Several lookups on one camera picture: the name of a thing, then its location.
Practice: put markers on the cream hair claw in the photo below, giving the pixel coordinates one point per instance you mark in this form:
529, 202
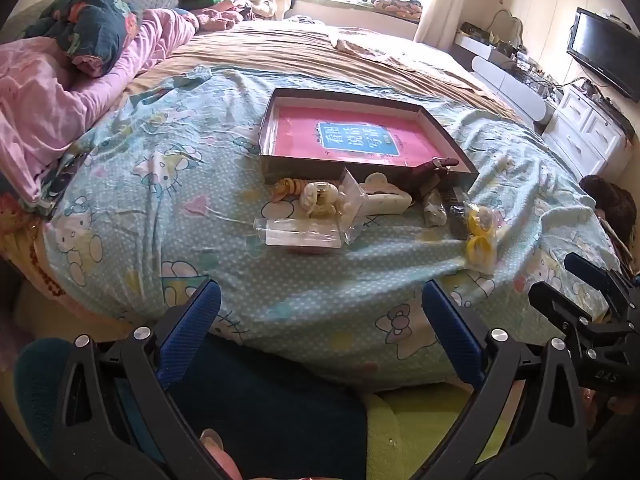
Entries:
385, 202

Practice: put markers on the white and grey cabinet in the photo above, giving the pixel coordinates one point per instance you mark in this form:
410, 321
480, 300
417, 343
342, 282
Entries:
505, 77

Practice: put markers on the green fuzzy cushion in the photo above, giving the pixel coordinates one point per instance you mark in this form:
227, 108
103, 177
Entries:
410, 425

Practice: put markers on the black flat television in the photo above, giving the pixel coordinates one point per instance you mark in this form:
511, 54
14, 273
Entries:
607, 50

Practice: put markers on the person's dark blue trousers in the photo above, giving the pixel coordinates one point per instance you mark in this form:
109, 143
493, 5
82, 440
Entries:
270, 410

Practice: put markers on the teal cushion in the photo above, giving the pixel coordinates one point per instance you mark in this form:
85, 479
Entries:
37, 390

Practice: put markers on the clothes on window sill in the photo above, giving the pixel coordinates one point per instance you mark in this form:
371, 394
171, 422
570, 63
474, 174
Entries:
380, 5

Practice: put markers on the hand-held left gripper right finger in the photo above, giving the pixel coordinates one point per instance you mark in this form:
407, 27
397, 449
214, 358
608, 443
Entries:
450, 330

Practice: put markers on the dark floral blanket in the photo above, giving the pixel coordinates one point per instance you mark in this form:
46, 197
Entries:
95, 25

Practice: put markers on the clear plastic box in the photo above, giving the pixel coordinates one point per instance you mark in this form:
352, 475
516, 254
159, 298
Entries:
305, 235

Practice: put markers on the cream curtain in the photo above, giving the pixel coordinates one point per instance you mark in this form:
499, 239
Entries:
442, 0

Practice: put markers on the cartoon cat printed blanket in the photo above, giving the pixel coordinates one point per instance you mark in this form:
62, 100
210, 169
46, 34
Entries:
175, 220

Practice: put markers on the person's left hand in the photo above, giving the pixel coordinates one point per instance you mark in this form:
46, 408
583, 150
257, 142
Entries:
220, 457

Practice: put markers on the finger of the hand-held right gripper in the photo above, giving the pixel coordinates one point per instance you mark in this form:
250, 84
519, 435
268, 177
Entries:
555, 305
592, 272

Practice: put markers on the dark red hair clip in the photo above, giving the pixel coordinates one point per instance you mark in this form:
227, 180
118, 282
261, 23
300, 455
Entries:
432, 170

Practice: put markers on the small beige hair clip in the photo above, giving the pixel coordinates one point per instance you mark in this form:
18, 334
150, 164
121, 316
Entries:
435, 212

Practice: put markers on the translucent white hair claw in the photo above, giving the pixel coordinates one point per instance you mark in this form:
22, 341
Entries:
320, 200

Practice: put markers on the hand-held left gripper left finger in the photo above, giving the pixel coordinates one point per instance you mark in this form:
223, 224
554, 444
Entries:
192, 325

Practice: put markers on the shallow dark cardboard box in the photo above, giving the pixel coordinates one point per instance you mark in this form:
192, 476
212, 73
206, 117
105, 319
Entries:
367, 172

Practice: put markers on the tan bedsheet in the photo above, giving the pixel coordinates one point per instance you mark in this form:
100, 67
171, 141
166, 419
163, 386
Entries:
310, 47

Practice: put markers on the dark brown fuzzy cloth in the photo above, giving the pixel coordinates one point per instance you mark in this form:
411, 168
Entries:
607, 205

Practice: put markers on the white drawer dresser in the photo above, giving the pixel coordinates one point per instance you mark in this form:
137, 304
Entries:
585, 130

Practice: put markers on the pink quilt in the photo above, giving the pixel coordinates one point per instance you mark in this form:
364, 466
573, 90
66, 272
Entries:
45, 105

